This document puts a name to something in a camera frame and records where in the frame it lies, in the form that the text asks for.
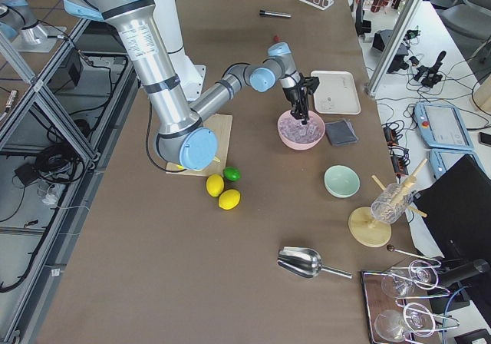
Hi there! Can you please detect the clear glass mug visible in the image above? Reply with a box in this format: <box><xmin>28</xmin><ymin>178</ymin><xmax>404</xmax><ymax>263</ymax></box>
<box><xmin>371</xmin><ymin>184</ymin><xmax>414</xmax><ymax>224</ymax></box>

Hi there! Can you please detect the black smartphone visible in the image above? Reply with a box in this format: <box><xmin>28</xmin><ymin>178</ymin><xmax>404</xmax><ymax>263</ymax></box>
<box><xmin>478</xmin><ymin>132</ymin><xmax>491</xmax><ymax>147</ymax></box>

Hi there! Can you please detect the grey microfibre cloth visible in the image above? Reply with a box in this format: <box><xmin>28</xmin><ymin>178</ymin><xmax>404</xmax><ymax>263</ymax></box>
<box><xmin>325</xmin><ymin>119</ymin><xmax>358</xmax><ymax>146</ymax></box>

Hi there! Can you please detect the wine glass holder tray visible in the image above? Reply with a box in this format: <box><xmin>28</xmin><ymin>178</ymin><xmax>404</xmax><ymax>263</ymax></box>
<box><xmin>361</xmin><ymin>257</ymin><xmax>460</xmax><ymax>343</ymax></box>

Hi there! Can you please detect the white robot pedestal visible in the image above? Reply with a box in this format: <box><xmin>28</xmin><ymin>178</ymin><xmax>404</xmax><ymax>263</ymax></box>
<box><xmin>153</xmin><ymin>0</ymin><xmax>206</xmax><ymax>101</ymax></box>

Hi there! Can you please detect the whole yellow lemon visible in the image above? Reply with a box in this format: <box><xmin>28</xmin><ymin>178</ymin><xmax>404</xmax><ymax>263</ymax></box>
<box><xmin>218</xmin><ymin>189</ymin><xmax>241</xmax><ymax>210</ymax></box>
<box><xmin>206</xmin><ymin>174</ymin><xmax>225</xmax><ymax>197</ymax></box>

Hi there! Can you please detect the wooden cutting board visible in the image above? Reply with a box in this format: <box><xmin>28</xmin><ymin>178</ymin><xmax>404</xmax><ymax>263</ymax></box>
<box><xmin>166</xmin><ymin>114</ymin><xmax>232</xmax><ymax>177</ymax></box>

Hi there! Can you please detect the steel ice scoop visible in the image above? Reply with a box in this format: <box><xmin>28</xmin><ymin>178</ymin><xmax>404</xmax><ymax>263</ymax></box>
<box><xmin>277</xmin><ymin>246</ymin><xmax>352</xmax><ymax>279</ymax></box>

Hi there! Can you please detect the black monitor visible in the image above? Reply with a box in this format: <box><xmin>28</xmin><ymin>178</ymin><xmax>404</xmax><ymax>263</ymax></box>
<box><xmin>415</xmin><ymin>155</ymin><xmax>490</xmax><ymax>262</ymax></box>

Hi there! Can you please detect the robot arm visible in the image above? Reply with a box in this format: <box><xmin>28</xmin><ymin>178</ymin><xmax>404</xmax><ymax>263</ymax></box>
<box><xmin>63</xmin><ymin>0</ymin><xmax>319</xmax><ymax>170</ymax></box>

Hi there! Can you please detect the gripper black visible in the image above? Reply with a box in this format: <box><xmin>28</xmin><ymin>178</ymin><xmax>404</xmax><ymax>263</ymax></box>
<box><xmin>282</xmin><ymin>73</ymin><xmax>320</xmax><ymax>125</ymax></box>

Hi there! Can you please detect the green bowl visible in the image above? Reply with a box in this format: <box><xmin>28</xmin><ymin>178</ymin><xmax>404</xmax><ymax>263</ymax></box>
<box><xmin>324</xmin><ymin>165</ymin><xmax>361</xmax><ymax>198</ymax></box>

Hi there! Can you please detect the steel muddler black tip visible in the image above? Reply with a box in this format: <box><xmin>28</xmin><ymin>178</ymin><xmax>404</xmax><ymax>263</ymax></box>
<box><xmin>259</xmin><ymin>9</ymin><xmax>292</xmax><ymax>18</ymax></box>

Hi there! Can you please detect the blue teach pendant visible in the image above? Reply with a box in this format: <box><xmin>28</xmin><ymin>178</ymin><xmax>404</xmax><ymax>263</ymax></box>
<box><xmin>429</xmin><ymin>148</ymin><xmax>479</xmax><ymax>180</ymax></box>
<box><xmin>414</xmin><ymin>102</ymin><xmax>474</xmax><ymax>151</ymax></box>

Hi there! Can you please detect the aluminium frame post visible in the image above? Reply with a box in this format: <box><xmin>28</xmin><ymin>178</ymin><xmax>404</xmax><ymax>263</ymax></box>
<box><xmin>366</xmin><ymin>0</ymin><xmax>422</xmax><ymax>98</ymax></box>

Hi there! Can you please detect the cream serving tray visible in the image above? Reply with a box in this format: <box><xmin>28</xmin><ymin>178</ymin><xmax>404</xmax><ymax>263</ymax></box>
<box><xmin>311</xmin><ymin>70</ymin><xmax>361</xmax><ymax>115</ymax></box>

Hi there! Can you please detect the clear ice cubes heap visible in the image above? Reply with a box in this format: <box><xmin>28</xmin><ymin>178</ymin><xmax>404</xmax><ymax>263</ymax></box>
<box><xmin>278</xmin><ymin>114</ymin><xmax>322</xmax><ymax>144</ymax></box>

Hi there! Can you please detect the green lime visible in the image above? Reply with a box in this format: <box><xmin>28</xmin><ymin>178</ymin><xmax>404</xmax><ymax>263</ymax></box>
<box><xmin>222</xmin><ymin>166</ymin><xmax>242</xmax><ymax>182</ymax></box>

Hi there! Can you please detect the pink bowl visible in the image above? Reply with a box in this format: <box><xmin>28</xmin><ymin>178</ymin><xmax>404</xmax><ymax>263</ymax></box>
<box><xmin>277</xmin><ymin>111</ymin><xmax>325</xmax><ymax>151</ymax></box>

